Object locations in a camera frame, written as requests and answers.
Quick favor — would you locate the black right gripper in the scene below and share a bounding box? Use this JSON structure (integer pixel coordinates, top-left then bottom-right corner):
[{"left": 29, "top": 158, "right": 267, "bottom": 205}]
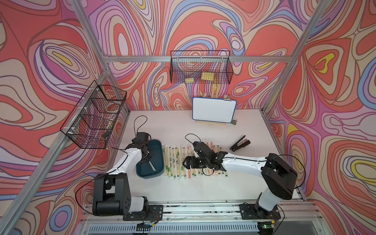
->
[{"left": 182, "top": 156, "right": 210, "bottom": 170}]

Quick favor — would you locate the green band chopsticks pair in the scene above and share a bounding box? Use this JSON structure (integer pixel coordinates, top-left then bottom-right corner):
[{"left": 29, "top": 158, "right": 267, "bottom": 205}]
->
[
  {"left": 168, "top": 146, "right": 174, "bottom": 177},
  {"left": 162, "top": 144, "right": 168, "bottom": 175}
]

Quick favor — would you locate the panda chopsticks pair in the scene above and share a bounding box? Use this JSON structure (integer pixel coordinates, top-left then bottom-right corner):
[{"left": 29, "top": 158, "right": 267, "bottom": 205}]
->
[{"left": 179, "top": 144, "right": 184, "bottom": 177}]

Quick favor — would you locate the panda chopsticks pair fifteenth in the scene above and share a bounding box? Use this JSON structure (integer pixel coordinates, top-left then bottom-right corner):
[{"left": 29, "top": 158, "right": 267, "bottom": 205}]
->
[{"left": 175, "top": 146, "right": 181, "bottom": 177}]

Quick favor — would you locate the panda chopsticks pair fourteenth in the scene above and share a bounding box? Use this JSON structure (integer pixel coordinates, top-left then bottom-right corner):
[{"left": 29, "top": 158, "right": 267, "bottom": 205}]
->
[{"left": 171, "top": 147, "right": 177, "bottom": 179}]

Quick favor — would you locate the green band chopsticks pair sixteenth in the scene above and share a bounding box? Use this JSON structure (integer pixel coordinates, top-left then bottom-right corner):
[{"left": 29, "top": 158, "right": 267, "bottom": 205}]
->
[{"left": 164, "top": 145, "right": 170, "bottom": 177}]

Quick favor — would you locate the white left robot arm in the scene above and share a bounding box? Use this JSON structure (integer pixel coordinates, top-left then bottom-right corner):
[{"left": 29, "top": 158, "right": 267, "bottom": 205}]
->
[{"left": 92, "top": 132, "right": 164, "bottom": 221}]

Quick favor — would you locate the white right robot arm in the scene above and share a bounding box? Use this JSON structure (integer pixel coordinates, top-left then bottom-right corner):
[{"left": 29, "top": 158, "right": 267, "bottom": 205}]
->
[{"left": 182, "top": 142, "right": 297, "bottom": 219}]

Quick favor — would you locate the teal plastic storage box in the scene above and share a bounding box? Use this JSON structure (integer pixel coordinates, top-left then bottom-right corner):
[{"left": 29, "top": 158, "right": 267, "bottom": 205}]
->
[{"left": 136, "top": 140, "right": 164, "bottom": 179}]

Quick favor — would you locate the black stapler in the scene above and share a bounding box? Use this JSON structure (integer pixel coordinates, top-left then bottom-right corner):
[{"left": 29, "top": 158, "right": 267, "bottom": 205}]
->
[{"left": 230, "top": 135, "right": 251, "bottom": 152}]

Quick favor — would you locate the small white whiteboard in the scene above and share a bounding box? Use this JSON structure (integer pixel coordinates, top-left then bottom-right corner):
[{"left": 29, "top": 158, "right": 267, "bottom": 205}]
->
[{"left": 192, "top": 96, "right": 238, "bottom": 124}]

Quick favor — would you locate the wooden whiteboard stand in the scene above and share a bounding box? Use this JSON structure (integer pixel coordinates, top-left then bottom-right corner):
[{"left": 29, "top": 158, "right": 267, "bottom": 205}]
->
[{"left": 195, "top": 85, "right": 238, "bottom": 127}]

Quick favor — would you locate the black wire basket left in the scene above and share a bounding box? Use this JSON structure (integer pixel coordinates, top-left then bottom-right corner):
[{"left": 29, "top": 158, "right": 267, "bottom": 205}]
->
[{"left": 60, "top": 81, "right": 127, "bottom": 149}]

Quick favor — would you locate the black wire basket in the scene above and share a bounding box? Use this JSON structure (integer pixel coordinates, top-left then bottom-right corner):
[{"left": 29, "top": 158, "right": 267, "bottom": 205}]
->
[
  {"left": 60, "top": 81, "right": 127, "bottom": 149},
  {"left": 170, "top": 49, "right": 234, "bottom": 85}
]

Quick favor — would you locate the black wire basket back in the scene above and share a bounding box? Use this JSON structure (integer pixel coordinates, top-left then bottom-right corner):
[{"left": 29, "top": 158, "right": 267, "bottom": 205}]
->
[{"left": 170, "top": 49, "right": 234, "bottom": 85}]

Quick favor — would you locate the aluminium frame post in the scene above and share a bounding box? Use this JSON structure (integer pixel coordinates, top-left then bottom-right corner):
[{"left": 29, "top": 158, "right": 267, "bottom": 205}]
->
[{"left": 70, "top": 0, "right": 131, "bottom": 112}]

